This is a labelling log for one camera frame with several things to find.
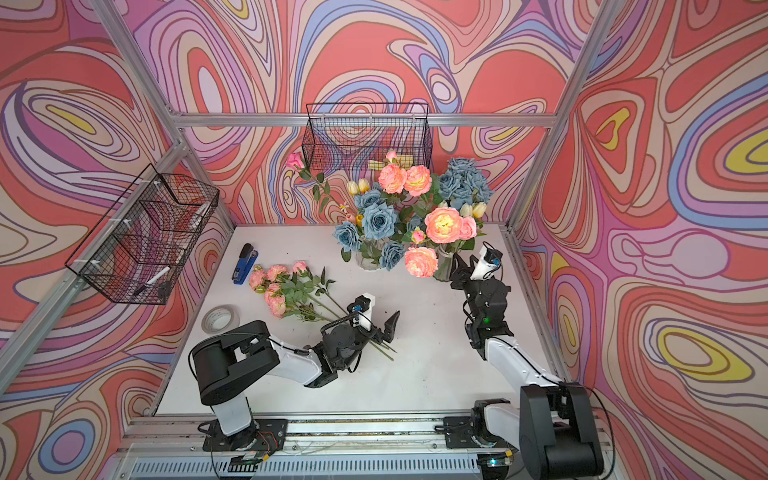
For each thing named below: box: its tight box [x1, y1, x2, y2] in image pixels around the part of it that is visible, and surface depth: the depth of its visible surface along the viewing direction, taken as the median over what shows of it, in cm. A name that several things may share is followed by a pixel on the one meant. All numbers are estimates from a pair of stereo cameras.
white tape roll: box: [201, 304, 240, 335], surface depth 94 cm
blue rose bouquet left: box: [333, 189, 405, 272], surface depth 77 cm
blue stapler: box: [232, 242, 259, 285], surface depth 107 cm
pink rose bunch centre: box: [378, 151, 432, 197], surface depth 72 cm
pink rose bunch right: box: [403, 207, 487, 278], surface depth 60 cm
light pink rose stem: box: [292, 260, 349, 316], surface depth 103 cm
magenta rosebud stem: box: [286, 152, 342, 213], surface depth 86 cm
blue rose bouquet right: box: [439, 157, 494, 209], surface depth 82 cm
